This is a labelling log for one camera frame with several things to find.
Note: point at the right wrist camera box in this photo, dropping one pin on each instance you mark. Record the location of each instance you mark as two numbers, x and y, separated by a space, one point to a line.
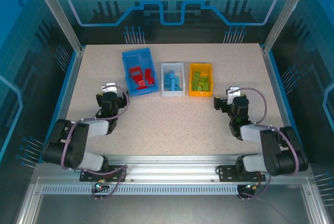
232 92

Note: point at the red long lego brick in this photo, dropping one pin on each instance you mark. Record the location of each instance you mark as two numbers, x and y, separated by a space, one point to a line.
148 72

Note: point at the red square lego brick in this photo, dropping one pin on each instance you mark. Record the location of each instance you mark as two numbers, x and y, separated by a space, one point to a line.
136 80

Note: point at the aluminium frame post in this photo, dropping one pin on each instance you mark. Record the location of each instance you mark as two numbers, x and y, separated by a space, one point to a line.
56 12
284 12

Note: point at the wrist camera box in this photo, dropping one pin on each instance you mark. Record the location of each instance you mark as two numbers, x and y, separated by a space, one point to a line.
232 92
109 87

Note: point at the red flat lego plate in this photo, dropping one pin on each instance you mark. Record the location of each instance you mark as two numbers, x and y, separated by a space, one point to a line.
141 88

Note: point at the red window frame lego piece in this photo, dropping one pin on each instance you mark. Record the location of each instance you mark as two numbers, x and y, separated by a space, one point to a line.
135 72

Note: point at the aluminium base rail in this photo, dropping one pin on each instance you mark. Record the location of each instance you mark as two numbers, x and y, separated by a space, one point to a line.
169 166

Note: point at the white plastic bin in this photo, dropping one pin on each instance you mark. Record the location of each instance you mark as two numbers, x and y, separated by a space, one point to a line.
172 66

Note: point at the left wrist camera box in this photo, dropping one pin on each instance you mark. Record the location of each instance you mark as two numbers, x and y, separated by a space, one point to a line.
109 87

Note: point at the aluminium table side rail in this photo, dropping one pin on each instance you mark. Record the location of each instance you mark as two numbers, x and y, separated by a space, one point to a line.
69 83
279 104

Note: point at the yellow plastic bin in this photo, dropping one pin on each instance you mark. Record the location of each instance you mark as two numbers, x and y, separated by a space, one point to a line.
201 94

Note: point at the small circuit board with LED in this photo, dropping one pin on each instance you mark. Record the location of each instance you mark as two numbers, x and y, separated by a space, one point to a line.
99 188
251 187

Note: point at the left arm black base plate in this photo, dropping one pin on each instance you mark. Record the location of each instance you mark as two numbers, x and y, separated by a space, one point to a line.
114 173

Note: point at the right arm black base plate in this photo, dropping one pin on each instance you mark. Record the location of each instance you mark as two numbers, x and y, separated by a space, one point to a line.
225 173

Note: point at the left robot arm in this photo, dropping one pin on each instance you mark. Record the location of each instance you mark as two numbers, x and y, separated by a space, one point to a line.
75 143

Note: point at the blue plastic bin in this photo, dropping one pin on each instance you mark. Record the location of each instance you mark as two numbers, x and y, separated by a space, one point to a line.
135 57

